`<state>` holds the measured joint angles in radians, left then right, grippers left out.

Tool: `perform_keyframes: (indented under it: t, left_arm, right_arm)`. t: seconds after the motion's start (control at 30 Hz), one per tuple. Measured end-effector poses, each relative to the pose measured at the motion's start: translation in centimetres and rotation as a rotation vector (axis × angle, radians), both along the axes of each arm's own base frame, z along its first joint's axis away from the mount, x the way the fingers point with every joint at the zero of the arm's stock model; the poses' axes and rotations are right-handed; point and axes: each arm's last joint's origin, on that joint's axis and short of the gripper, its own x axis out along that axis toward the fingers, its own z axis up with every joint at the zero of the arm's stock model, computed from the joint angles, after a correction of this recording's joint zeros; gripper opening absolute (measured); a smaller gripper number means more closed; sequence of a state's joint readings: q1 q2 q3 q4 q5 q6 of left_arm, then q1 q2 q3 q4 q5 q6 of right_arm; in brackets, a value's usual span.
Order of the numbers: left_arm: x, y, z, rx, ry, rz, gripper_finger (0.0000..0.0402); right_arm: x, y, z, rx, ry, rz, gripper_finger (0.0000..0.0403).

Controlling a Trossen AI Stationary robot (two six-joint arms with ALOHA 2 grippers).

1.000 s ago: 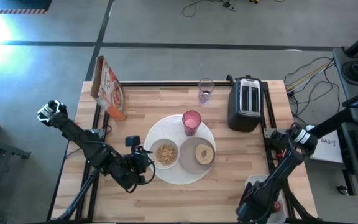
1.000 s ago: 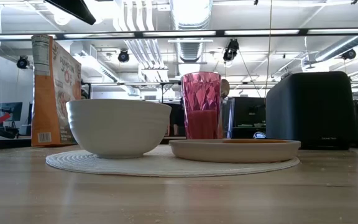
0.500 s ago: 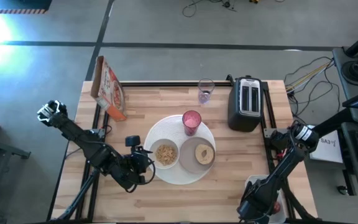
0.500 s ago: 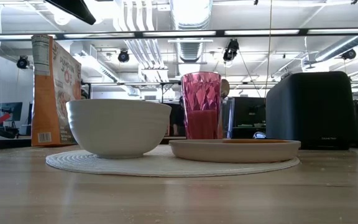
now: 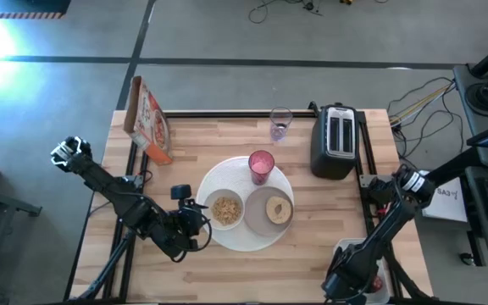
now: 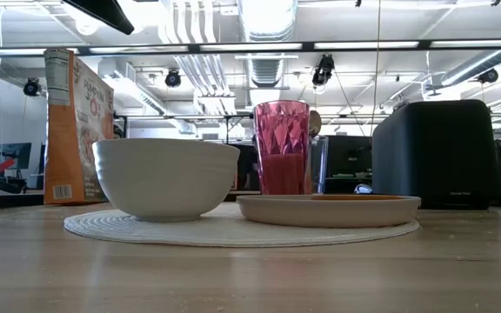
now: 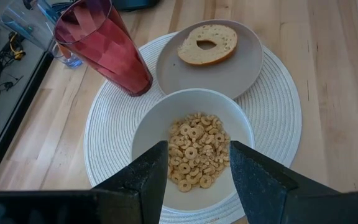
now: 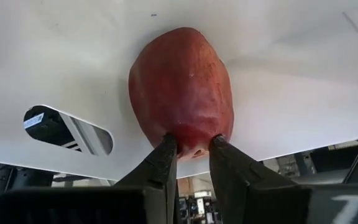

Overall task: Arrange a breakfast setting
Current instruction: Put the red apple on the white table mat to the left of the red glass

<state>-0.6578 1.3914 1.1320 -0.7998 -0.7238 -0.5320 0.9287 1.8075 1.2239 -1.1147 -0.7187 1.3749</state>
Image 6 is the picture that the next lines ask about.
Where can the clear drinking glass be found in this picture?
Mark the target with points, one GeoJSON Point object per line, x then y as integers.
{"type": "Point", "coordinates": [320, 165]}

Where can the grey round duct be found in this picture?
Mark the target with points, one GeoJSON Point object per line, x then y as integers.
{"type": "Point", "coordinates": [472, 71]}

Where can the beige ceramic plate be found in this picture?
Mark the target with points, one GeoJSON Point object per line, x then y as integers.
{"type": "Point", "coordinates": [329, 215]}

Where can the red flat bar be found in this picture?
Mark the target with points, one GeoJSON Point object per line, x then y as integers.
{"type": "Point", "coordinates": [0, 167]}

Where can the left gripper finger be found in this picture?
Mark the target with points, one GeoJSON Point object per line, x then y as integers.
{"type": "Point", "coordinates": [102, 13]}

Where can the black overhead frame bar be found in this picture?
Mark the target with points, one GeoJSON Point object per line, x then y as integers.
{"type": "Point", "coordinates": [194, 48]}

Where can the pink faceted tumbler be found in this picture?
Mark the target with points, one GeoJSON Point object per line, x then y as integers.
{"type": "Point", "coordinates": [283, 148]}

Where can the small white rounded device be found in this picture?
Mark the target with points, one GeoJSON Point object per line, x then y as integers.
{"type": "Point", "coordinates": [362, 188]}

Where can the orange pumpkin cereal box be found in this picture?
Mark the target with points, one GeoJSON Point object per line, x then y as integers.
{"type": "Point", "coordinates": [65, 165]}

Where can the black toaster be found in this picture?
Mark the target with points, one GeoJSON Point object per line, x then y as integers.
{"type": "Point", "coordinates": [433, 152]}

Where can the silver ribbed ventilation duct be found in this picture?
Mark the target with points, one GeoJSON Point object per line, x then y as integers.
{"type": "Point", "coordinates": [268, 69]}

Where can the white ceramic bowl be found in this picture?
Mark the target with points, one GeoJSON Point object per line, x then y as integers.
{"type": "Point", "coordinates": [163, 182]}

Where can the white woven round placemat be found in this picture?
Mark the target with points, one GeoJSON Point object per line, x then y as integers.
{"type": "Point", "coordinates": [233, 235]}

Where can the black computer monitor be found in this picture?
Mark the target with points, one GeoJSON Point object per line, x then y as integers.
{"type": "Point", "coordinates": [13, 152]}

